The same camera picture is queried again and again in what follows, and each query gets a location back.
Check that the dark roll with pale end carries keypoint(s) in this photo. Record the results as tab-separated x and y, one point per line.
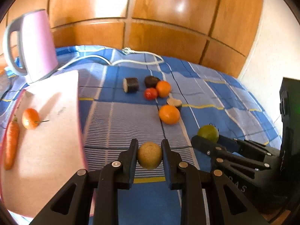
131	84

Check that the pink foam tray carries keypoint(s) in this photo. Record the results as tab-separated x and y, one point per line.
54	145

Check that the small orange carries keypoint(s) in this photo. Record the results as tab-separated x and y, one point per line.
163	89

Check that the pink electric kettle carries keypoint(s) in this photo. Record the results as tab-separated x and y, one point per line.
39	46

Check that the tangerine with stem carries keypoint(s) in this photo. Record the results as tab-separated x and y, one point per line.
30	118

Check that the green round fruit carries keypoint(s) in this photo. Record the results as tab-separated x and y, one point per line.
207	132

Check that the red tomato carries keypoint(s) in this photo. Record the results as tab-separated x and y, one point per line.
150	93

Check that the yellow-brown round fruit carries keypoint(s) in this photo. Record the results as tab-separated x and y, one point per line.
150	155

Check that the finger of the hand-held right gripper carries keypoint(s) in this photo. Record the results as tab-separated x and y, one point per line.
201	143
248	146

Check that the large orange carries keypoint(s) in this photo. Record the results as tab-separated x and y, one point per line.
169	114

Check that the white power plug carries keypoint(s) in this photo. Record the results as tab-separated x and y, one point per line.
127	50

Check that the wooden wardrobe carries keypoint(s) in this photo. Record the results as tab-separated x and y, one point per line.
164	16

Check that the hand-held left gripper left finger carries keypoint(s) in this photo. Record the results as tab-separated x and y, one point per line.
132	168

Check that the blue checked blanket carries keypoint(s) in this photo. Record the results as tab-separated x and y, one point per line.
131	121

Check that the dark brown chunk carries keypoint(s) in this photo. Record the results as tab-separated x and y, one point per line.
174	103

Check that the dark brown round lump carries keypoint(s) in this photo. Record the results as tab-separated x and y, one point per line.
151	80

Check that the carrot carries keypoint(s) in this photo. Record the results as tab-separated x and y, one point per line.
11	145

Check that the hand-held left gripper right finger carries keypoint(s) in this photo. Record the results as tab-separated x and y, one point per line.
166	168

